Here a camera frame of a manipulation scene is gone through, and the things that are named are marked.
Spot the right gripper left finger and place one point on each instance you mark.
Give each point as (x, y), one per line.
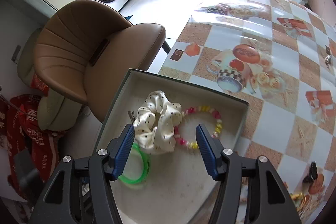
(79, 190)

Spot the silver hair clip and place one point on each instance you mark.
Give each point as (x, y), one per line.
(131, 116)

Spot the checkered patterned tablecloth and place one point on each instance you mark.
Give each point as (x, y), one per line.
(270, 53)

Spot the brown leather chair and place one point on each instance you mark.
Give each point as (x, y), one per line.
(85, 50)

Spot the red patterned cloth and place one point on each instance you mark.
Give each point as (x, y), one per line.
(19, 126)

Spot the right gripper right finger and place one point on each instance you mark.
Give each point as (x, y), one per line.
(268, 200)

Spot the white polka dot scrunchie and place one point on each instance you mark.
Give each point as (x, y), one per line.
(154, 124)

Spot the grey jewelry box tray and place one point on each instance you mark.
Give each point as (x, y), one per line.
(177, 184)

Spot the small silver earring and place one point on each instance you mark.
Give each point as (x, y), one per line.
(328, 60)

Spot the green plastic bangle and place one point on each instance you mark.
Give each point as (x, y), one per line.
(137, 167)

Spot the black hair clip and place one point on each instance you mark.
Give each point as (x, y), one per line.
(312, 174)

